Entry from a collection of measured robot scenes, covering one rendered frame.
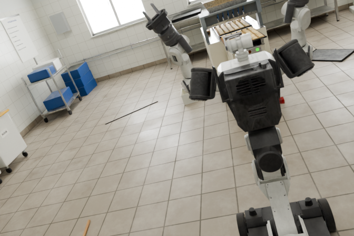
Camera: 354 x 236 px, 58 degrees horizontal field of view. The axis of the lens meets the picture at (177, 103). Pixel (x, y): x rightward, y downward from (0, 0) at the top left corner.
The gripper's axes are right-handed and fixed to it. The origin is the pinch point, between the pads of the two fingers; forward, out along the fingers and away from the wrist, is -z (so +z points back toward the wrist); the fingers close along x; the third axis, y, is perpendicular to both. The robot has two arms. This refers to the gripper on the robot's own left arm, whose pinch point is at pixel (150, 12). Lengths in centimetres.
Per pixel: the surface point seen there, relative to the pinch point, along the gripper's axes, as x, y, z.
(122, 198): -110, -101, 144
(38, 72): -118, -456, 89
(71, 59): -68, -623, 159
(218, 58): 75, -179, 162
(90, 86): -80, -542, 207
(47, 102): -152, -461, 140
